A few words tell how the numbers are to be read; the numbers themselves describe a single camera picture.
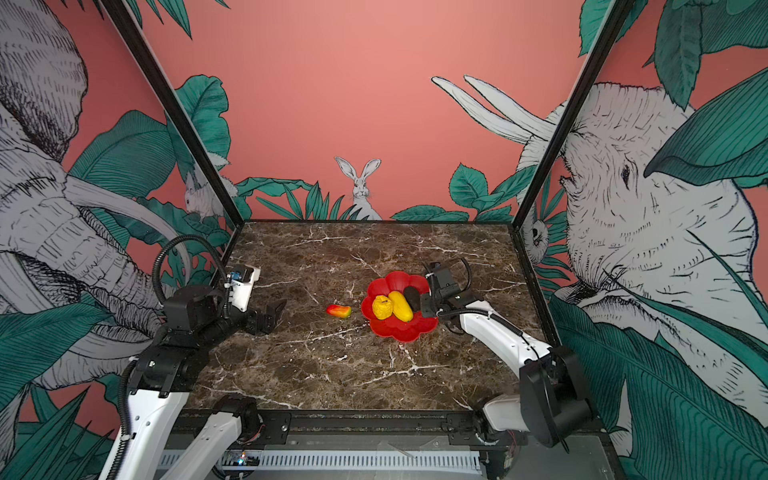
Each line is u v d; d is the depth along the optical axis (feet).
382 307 2.96
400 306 3.04
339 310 3.06
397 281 3.26
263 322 2.01
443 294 2.17
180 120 2.91
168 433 1.46
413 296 3.23
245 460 2.30
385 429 2.50
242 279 1.88
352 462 2.30
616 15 2.26
